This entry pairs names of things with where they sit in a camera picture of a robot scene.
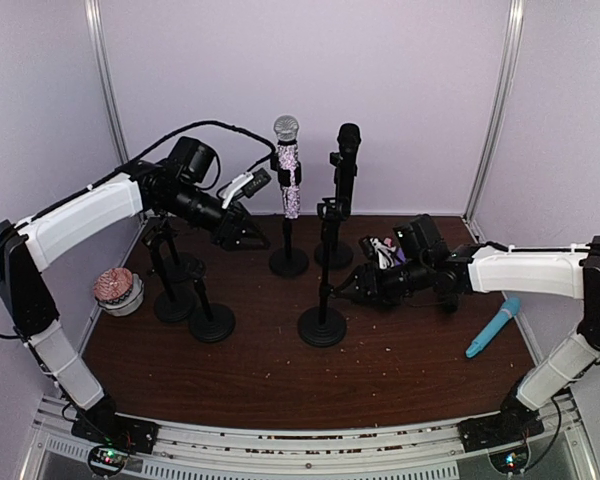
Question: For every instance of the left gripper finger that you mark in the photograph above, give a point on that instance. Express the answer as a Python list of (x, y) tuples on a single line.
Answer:
[(249, 228), (251, 241)]

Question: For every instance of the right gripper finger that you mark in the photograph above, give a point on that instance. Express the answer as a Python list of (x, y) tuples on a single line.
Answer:
[(349, 296), (352, 280)]

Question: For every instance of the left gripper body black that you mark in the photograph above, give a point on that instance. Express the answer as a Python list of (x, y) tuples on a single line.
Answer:
[(221, 233)]

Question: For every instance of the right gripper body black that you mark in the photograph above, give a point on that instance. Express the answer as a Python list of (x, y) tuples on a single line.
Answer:
[(386, 292)]

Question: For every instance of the black stand of purple microphone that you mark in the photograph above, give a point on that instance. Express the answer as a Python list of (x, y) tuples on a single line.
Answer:
[(323, 326)]

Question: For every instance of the black stand of rhinestone microphone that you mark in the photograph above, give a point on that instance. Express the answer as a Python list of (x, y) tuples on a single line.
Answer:
[(288, 261)]

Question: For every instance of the black stand of blue microphone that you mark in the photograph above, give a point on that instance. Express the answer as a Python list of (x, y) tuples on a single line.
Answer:
[(176, 302)]

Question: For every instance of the rhinestone silver microphone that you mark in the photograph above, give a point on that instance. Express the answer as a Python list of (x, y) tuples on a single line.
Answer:
[(286, 128)]

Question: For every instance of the blue microphone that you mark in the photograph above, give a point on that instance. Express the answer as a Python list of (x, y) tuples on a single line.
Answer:
[(508, 310)]

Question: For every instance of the purple microphone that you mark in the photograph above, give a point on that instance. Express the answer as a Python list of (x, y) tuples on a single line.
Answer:
[(399, 257)]

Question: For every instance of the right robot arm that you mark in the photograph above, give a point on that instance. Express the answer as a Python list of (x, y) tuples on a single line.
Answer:
[(421, 259)]

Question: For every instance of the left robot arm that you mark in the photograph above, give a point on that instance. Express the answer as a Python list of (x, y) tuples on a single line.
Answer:
[(29, 246)]

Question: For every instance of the black stand of orange-ring microphone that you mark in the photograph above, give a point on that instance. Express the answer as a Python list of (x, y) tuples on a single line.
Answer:
[(335, 250)]

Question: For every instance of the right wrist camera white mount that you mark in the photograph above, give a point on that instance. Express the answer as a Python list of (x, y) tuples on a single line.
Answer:
[(376, 251)]

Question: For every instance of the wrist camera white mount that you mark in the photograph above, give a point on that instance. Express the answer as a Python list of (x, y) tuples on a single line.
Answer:
[(246, 184), (376, 251)]

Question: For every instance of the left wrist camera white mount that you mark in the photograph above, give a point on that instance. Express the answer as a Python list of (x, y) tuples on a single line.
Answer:
[(246, 184)]

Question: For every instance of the front aluminium rail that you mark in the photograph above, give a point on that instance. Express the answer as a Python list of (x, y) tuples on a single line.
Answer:
[(431, 450)]

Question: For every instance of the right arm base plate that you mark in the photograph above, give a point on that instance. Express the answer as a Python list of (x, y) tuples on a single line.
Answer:
[(495, 430)]

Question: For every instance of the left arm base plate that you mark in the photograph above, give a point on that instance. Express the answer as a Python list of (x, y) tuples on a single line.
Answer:
[(129, 434)]

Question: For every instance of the left aluminium corner post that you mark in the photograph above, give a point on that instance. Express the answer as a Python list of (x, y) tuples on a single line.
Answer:
[(98, 41)]

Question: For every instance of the aluminium corner post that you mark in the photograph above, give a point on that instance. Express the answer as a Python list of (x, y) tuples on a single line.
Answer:
[(98, 41), (507, 69)]

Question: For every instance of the right aluminium corner post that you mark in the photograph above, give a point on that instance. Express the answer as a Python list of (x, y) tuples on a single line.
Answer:
[(507, 69)]

